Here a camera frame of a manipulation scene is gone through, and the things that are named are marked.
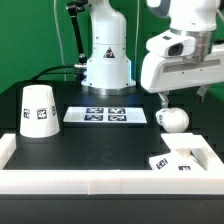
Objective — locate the white lamp bulb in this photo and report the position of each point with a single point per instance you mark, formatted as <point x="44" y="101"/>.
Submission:
<point x="173" y="120"/>

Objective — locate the white U-shaped wall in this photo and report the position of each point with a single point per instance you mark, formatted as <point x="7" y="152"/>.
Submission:
<point x="95" y="182"/>

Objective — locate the white lamp shade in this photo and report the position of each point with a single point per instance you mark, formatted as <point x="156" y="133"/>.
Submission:
<point x="38" y="112"/>

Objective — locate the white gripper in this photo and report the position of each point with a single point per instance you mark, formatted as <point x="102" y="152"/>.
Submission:
<point x="159" y="74"/>

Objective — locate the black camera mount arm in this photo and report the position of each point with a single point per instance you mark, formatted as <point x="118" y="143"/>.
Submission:
<point x="74" y="8"/>

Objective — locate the white marker plate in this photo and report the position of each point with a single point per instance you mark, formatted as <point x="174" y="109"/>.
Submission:
<point x="105" y="115"/>

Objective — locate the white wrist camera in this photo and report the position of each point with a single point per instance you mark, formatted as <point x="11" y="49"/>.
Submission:
<point x="168" y="44"/>

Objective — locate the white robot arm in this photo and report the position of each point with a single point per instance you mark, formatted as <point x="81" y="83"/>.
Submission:
<point x="184" y="56"/>

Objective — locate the white lamp base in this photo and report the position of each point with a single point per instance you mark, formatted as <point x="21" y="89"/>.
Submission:
<point x="187" y="152"/>

